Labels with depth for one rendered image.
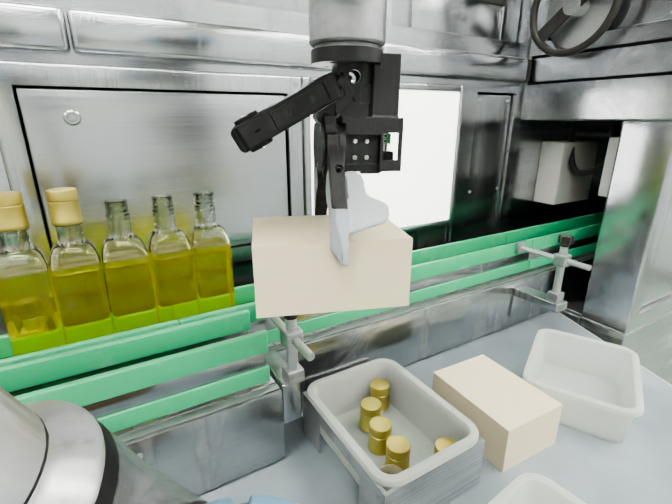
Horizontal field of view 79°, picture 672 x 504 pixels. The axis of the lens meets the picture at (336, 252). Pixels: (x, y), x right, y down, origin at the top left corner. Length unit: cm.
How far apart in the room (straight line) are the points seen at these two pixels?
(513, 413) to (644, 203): 62
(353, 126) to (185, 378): 38
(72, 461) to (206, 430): 37
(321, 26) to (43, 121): 46
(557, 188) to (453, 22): 57
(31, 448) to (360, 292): 29
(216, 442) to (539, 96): 110
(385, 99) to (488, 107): 79
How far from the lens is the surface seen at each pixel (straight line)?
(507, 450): 70
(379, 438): 66
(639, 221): 115
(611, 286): 120
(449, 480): 63
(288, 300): 41
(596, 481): 77
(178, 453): 62
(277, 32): 82
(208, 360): 57
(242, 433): 63
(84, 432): 26
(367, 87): 44
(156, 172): 75
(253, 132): 40
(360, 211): 40
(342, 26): 41
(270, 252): 39
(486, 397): 73
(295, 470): 69
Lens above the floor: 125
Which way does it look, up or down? 18 degrees down
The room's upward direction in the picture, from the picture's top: straight up
